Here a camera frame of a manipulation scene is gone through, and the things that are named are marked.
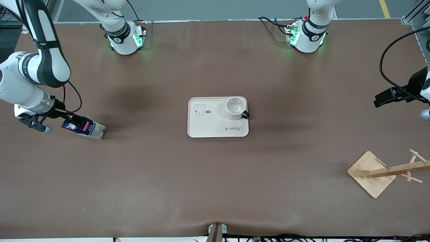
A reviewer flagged blue and white milk carton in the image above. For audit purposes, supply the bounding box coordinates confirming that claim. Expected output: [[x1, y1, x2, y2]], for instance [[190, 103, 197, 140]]
[[61, 116, 106, 140]]

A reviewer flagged white smiley mug black handle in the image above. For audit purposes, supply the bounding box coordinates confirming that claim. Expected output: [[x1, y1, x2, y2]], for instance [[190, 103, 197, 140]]
[[225, 96, 250, 121]]

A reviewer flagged cream tray with bear print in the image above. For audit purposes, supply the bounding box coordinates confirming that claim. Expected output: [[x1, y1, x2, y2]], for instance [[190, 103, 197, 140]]
[[187, 96, 249, 138]]

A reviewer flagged wooden mug stand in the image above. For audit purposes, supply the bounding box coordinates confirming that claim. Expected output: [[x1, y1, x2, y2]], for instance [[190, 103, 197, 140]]
[[347, 149, 430, 198]]

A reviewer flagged aluminium frame rail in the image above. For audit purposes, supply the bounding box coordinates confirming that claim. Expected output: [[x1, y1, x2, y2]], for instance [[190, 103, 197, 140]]
[[401, 0, 430, 64]]

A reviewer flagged black left arm base cable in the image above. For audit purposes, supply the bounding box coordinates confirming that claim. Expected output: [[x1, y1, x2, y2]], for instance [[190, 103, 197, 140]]
[[258, 16, 293, 36]]

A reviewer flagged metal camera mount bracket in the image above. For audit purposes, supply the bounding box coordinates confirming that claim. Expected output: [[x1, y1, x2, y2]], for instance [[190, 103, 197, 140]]
[[208, 223, 228, 242]]

